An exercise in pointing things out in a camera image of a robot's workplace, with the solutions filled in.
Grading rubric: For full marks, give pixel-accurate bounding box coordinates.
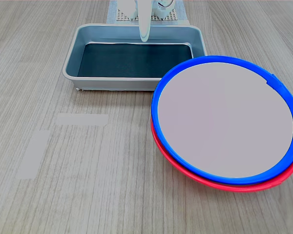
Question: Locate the pale tape strip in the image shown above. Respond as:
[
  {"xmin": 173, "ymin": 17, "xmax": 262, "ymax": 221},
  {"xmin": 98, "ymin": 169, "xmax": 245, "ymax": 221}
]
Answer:
[
  {"xmin": 56, "ymin": 113, "xmax": 110, "ymax": 127},
  {"xmin": 16, "ymin": 130, "xmax": 51, "ymax": 180}
]

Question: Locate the steel tray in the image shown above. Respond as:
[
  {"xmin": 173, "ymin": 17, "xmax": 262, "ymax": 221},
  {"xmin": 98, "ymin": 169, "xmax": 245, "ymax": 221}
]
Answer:
[{"xmin": 62, "ymin": 23, "xmax": 208, "ymax": 92}]

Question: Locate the blue-rimmed white plate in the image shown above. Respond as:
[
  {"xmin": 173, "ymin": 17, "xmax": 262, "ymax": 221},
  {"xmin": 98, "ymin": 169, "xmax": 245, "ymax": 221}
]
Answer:
[{"xmin": 150, "ymin": 55, "xmax": 293, "ymax": 186}]

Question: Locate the pale perforated base plate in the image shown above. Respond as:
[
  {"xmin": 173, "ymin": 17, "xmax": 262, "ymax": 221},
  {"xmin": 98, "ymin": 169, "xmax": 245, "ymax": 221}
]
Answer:
[{"xmin": 116, "ymin": 8, "xmax": 179, "ymax": 22}]

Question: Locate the black tray mat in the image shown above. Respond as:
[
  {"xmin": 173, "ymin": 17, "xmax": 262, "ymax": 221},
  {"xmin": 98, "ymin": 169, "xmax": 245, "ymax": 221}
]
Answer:
[{"xmin": 77, "ymin": 42, "xmax": 194, "ymax": 79}]

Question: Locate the red-rimmed white plate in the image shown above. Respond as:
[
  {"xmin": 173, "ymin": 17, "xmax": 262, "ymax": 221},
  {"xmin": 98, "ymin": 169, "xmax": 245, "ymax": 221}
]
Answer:
[{"xmin": 150, "ymin": 116, "xmax": 293, "ymax": 194}]

